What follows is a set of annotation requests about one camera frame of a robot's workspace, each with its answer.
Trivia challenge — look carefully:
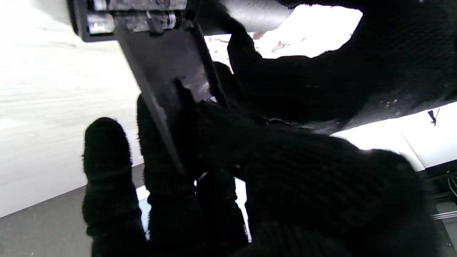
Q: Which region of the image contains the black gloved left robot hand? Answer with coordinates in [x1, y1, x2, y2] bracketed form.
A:
[214, 0, 457, 132]

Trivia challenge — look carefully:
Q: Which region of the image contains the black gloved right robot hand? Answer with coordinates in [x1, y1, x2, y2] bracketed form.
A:
[82, 95, 443, 257]

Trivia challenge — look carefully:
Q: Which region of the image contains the black remote control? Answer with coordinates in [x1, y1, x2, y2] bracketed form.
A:
[67, 0, 294, 43]

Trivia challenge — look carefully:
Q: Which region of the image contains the black battery cover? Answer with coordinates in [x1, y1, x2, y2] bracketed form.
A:
[114, 24, 229, 176]

